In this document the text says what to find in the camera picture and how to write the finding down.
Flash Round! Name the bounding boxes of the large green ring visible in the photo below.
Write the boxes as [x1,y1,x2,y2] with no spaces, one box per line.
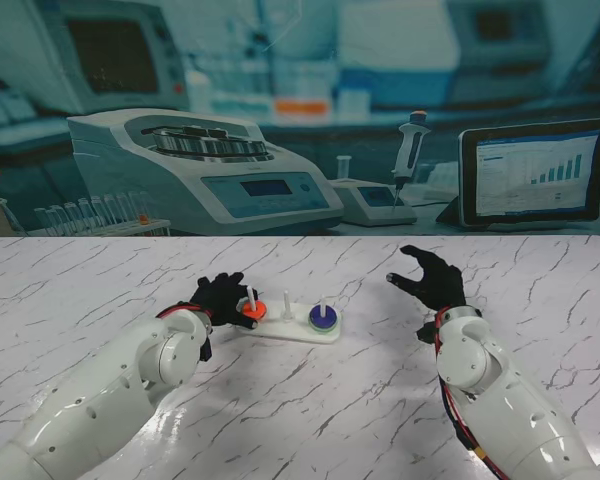
[308,318,341,336]

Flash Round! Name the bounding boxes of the white three-rod tower base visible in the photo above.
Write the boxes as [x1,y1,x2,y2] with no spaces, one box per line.
[229,284,344,346]

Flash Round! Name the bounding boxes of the medium purple ring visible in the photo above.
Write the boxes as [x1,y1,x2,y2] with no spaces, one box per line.
[308,303,339,329]

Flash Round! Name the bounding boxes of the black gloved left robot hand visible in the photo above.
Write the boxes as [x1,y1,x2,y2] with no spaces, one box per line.
[188,272,259,332]

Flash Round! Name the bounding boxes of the right arm red black cable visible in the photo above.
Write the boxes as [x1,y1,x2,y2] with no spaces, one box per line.
[432,307,509,480]

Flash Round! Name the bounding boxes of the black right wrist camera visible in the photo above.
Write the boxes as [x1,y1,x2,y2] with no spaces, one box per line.
[415,321,442,344]

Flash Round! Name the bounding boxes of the left arm red cable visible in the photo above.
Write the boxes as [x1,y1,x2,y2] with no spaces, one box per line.
[155,301,214,322]

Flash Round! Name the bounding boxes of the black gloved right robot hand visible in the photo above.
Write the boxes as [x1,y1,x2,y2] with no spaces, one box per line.
[385,244,469,313]

